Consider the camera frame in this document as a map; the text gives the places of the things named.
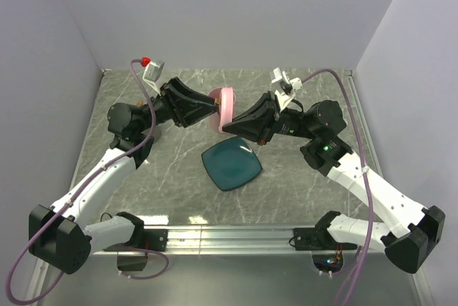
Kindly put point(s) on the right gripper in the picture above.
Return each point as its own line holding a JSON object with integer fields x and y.
{"x": 260, "y": 122}

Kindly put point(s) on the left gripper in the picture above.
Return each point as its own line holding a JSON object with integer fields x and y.
{"x": 185, "y": 115}

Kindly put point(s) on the pink cylindrical container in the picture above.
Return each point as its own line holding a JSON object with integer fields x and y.
{"x": 214, "y": 118}

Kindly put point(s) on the grey cylindrical container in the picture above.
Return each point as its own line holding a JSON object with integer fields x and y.
{"x": 157, "y": 131}

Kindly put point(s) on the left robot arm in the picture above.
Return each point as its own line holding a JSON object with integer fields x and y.
{"x": 62, "y": 234}

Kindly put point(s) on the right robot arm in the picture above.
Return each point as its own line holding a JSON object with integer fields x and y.
{"x": 407, "y": 232}

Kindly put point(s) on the teal square plate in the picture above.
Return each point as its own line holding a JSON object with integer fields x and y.
{"x": 231, "y": 164}

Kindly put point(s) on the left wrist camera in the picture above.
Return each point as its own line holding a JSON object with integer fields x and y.
{"x": 152, "y": 72}

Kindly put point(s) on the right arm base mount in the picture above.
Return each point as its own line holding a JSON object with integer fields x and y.
{"x": 327, "y": 253}

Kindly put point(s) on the aluminium rail frame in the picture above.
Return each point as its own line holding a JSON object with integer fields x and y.
{"x": 244, "y": 239}

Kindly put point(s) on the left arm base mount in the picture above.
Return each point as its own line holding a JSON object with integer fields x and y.
{"x": 152, "y": 244}

